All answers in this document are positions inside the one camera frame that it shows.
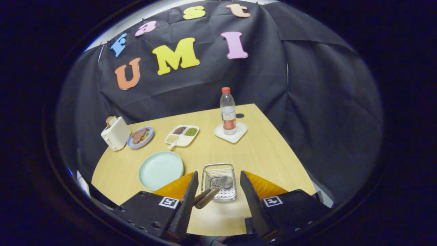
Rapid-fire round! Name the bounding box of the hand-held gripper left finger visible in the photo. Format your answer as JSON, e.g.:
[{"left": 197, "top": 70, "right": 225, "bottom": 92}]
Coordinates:
[{"left": 113, "top": 171, "right": 199, "bottom": 244}]

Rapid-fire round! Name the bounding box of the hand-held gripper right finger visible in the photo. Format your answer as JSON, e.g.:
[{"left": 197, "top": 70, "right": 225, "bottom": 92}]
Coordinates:
[{"left": 240, "top": 170, "right": 331, "bottom": 241}]

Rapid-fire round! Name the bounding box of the wooden-handled metal fork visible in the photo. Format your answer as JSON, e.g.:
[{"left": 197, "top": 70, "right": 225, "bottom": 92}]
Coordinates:
[{"left": 193, "top": 176, "right": 222, "bottom": 205}]

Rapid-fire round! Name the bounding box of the wooden-handled metal spoon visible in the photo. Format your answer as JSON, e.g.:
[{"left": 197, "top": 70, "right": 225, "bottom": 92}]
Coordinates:
[{"left": 195, "top": 176, "right": 235, "bottom": 209}]

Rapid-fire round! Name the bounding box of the light green round plate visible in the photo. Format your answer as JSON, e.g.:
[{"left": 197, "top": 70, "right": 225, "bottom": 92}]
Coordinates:
[{"left": 138, "top": 151, "right": 184, "bottom": 191}]

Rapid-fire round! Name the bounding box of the blue oval plate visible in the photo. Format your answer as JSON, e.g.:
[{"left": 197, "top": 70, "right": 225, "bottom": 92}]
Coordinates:
[{"left": 127, "top": 126, "right": 154, "bottom": 149}]

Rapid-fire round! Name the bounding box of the brown steak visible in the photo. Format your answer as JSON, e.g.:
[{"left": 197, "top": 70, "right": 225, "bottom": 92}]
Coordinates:
[{"left": 131, "top": 128, "right": 150, "bottom": 144}]

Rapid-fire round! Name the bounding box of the white divided dish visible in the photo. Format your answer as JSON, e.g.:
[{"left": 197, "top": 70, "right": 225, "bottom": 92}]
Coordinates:
[{"left": 164, "top": 125, "right": 200, "bottom": 149}]

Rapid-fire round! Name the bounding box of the white toaster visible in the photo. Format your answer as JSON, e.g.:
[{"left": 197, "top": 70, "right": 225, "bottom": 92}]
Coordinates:
[{"left": 101, "top": 116, "right": 131, "bottom": 151}]

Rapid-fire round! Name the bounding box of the white square coaster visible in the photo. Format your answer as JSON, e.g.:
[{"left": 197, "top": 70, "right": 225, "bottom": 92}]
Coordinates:
[{"left": 214, "top": 122, "right": 248, "bottom": 144}]

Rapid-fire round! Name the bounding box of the black backdrop cloth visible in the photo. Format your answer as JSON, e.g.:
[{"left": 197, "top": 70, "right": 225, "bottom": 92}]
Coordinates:
[{"left": 56, "top": 0, "right": 384, "bottom": 205}]

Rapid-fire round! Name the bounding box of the clear red-capped water bottle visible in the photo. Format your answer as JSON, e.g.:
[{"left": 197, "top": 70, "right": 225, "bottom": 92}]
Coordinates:
[{"left": 220, "top": 87, "right": 237, "bottom": 136}]

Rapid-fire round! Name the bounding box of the metal wire basket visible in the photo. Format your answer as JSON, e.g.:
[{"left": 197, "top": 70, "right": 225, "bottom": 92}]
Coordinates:
[{"left": 201, "top": 163, "right": 237, "bottom": 203}]

